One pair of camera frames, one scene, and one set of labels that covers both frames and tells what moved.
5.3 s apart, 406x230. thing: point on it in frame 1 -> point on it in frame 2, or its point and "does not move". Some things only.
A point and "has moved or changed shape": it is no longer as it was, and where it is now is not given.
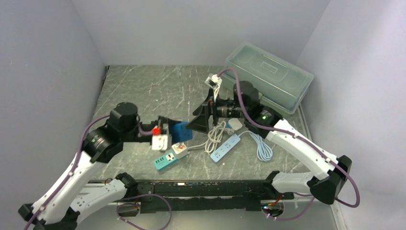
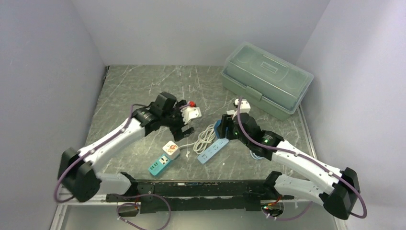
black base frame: (241, 195) does not move
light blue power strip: (217, 153) -> (204, 156)
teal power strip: (168, 160) has moved or changed shape
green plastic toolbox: (282, 84) does not move
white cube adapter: (159, 141) -> (189, 113)
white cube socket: (180, 150) -> (171, 150)
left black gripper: (163, 120) -> (179, 135)
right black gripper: (200, 122) -> (227, 121)
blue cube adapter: (180, 132) has moved or changed shape
